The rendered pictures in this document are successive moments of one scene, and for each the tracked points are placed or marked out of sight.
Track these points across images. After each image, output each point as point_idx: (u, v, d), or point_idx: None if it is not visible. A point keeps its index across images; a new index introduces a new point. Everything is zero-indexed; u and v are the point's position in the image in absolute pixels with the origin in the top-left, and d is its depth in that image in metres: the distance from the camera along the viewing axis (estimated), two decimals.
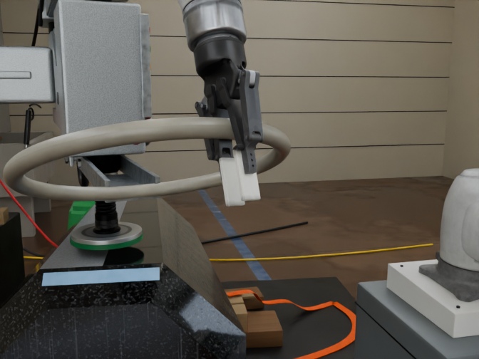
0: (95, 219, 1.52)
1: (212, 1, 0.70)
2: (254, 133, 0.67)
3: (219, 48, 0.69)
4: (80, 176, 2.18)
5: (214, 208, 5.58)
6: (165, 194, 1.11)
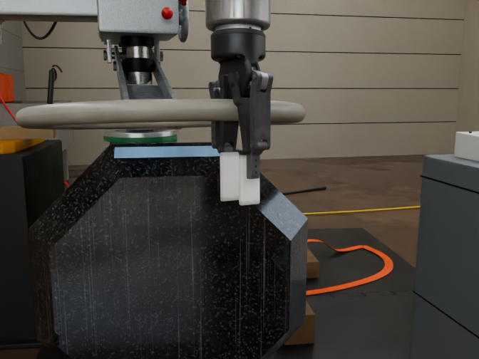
0: None
1: None
2: (261, 142, 0.64)
3: (234, 42, 0.64)
4: None
5: None
6: (186, 127, 1.11)
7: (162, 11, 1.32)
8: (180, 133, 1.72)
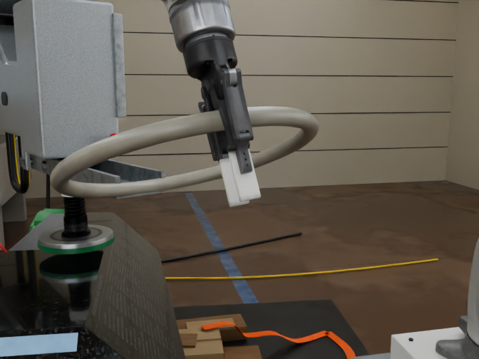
0: (64, 223, 1.47)
1: (188, 3, 0.69)
2: (243, 132, 0.66)
3: (201, 50, 0.69)
4: (14, 181, 2.05)
5: (202, 216, 5.20)
6: (172, 188, 1.13)
7: None
8: (51, 274, 1.32)
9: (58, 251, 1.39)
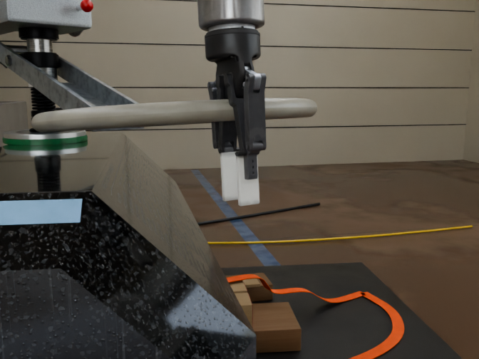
0: (32, 117, 1.35)
1: None
2: (256, 142, 0.64)
3: (227, 42, 0.64)
4: None
5: (212, 189, 4.87)
6: (150, 125, 1.10)
7: (83, 3, 1.24)
8: (45, 161, 0.99)
9: (86, 135, 1.43)
